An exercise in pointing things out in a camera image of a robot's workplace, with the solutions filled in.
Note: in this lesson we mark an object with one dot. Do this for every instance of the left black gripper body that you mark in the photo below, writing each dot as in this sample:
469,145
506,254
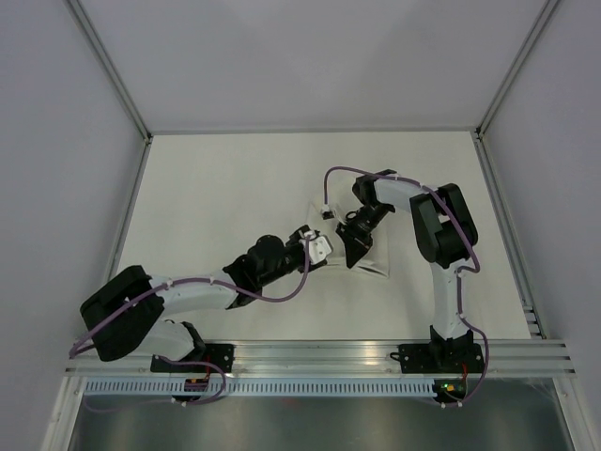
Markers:
293,258

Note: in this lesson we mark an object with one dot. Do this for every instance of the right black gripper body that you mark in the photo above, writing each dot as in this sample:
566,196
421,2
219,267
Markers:
358,231

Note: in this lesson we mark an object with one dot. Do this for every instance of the white cloth napkin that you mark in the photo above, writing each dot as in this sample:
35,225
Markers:
375,263

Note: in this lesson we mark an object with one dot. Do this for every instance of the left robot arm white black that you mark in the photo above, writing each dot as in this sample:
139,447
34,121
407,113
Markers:
133,312

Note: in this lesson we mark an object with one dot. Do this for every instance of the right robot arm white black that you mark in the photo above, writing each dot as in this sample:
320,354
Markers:
445,236

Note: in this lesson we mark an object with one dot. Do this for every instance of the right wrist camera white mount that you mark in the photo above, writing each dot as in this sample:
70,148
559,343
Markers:
332,212

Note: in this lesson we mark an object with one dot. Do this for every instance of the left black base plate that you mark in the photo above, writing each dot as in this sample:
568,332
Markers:
212,358

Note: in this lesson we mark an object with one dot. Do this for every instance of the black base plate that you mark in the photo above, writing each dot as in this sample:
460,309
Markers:
212,358
418,359

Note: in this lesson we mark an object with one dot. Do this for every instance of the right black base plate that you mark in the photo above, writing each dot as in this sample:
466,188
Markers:
418,359

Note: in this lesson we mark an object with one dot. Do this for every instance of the right aluminium frame post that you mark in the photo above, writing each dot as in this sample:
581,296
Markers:
536,31

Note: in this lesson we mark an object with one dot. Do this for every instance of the aluminium frame post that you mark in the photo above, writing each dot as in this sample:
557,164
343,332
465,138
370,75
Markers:
93,39
536,31

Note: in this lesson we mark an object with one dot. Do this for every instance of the back aluminium frame bar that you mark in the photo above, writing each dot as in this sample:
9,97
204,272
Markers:
314,129

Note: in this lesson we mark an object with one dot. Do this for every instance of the white slotted cable duct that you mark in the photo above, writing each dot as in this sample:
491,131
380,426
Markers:
260,387

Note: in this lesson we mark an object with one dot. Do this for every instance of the front aluminium rail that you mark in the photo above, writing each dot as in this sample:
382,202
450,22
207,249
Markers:
531,358

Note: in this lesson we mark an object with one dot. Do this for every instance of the left aluminium frame post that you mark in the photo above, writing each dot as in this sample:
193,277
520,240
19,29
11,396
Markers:
93,39

